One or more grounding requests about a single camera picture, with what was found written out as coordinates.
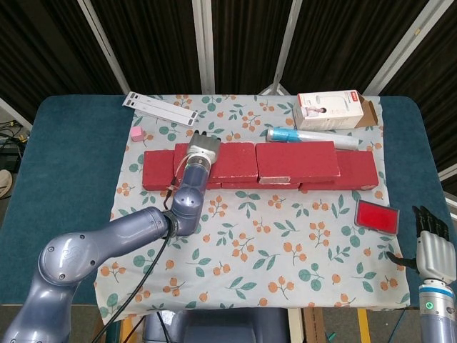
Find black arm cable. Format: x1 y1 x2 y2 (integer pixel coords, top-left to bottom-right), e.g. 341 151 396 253
91 234 172 343

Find red ink pad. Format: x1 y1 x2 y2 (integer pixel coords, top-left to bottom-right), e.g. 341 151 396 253
354 199 400 237

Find floral print tablecloth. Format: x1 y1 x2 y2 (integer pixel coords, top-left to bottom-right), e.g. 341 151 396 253
93 93 411 326

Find white metal frame post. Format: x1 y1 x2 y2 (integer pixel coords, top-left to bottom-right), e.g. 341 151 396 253
77 0 130 94
363 0 441 96
258 0 304 96
191 0 216 96

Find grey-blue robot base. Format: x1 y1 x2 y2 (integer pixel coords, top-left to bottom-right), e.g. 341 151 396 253
144 309 289 343

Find blue felt table cover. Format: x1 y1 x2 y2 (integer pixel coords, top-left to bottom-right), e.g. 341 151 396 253
0 94 453 307

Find dark brown pleated curtain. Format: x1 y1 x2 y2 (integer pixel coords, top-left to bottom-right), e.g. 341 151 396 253
0 0 457 172

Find white flat strip box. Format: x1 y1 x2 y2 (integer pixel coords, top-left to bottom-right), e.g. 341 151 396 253
126 91 199 121
121 99 196 128

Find white product box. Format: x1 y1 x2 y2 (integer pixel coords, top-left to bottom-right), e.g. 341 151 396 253
292 90 380 131

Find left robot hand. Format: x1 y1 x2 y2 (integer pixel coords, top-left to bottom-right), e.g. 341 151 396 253
187 131 222 165

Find tangled floor cables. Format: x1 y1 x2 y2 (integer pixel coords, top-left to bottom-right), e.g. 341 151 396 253
0 117 30 146

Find beige round object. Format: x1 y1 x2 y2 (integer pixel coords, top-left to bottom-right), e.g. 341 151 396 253
0 169 14 197

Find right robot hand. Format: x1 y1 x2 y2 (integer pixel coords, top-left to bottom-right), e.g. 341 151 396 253
387 205 457 282

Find white blue rolled tube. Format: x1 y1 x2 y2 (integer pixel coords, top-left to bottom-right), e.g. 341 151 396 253
266 127 359 151

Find red brick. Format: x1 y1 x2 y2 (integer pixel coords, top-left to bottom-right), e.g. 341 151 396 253
255 141 341 179
298 149 378 192
173 141 259 182
206 177 301 190
141 149 186 190

